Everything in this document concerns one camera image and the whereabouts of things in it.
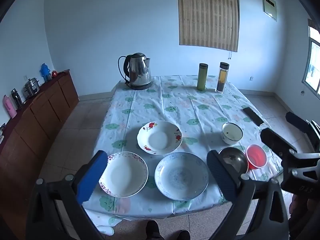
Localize steel cooking pot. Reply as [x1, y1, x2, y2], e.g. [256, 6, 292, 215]
[23, 78, 40, 98]

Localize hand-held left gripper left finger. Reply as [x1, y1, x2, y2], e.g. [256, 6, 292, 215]
[26, 150, 108, 240]

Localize purple rimmed white plate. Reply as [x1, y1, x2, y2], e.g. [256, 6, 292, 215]
[99, 151, 149, 198]

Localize window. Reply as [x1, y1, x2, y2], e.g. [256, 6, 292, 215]
[301, 19, 320, 93]

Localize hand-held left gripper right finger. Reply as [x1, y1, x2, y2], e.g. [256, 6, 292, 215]
[206, 150, 290, 240]

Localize cloud print tablecloth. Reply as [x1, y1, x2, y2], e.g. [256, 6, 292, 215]
[82, 75, 284, 235]

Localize black smartphone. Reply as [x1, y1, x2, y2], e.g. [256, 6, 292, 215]
[243, 107, 265, 127]

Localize stainless steel bowl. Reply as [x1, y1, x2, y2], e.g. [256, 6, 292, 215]
[218, 147, 249, 180]

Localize white enamel bowl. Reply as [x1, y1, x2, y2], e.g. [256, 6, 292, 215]
[221, 122, 244, 145]

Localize blue jug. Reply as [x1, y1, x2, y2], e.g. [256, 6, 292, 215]
[40, 63, 51, 82]

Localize blue patterned plate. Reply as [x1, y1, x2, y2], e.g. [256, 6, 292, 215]
[154, 152, 209, 201]

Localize clear tea bottle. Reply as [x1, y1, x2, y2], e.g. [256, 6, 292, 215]
[215, 62, 230, 94]

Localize pink thermos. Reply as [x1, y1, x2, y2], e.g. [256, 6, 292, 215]
[2, 95, 17, 119]

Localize red floral white plate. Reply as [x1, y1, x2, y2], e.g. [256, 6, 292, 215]
[137, 120, 183, 155]

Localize red plastic bowl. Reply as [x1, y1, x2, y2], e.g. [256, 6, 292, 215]
[246, 144, 267, 171]

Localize white wall panel box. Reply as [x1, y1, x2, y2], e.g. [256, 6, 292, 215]
[261, 0, 278, 22]

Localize steel electric kettle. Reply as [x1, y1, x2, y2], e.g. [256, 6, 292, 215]
[118, 53, 152, 90]

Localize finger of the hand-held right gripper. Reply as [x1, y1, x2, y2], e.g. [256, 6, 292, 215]
[286, 112, 320, 140]
[260, 128, 298, 159]

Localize striped window blind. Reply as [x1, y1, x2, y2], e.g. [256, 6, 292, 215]
[177, 0, 240, 52]

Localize green bottle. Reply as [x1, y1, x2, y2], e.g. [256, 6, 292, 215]
[197, 63, 208, 91]

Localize brown wooden cabinet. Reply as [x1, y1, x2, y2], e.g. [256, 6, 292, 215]
[0, 69, 80, 233]

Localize black thermos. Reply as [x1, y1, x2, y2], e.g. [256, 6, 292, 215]
[10, 88, 23, 109]

